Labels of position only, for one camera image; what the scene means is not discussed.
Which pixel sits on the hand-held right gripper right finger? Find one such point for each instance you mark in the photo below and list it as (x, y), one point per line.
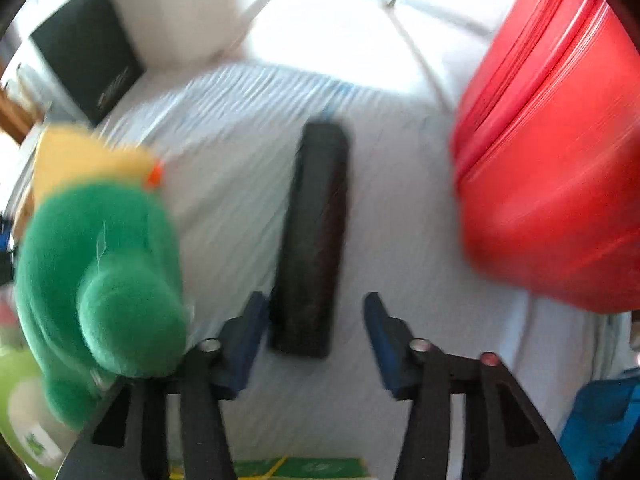
(387, 360)

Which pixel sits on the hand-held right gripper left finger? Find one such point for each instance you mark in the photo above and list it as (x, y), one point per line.
(245, 345)

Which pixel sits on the black rectangular bar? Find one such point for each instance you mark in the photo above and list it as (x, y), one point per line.
(310, 240)

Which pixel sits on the blue plastic storage crate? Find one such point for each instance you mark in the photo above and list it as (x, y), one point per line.
(600, 420)

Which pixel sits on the green cardboard box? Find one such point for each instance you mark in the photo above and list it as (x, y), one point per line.
(300, 467)

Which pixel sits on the dark green plush toy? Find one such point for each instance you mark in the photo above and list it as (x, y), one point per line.
(100, 260)

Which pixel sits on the light green plush toy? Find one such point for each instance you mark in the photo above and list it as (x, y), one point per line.
(20, 390)

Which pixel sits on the red small suitcase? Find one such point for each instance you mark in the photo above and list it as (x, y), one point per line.
(550, 160)

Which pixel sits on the black gift box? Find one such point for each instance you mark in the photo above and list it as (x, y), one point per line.
(85, 55)

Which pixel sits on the wooden wall trim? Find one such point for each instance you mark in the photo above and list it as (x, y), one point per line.
(15, 120)

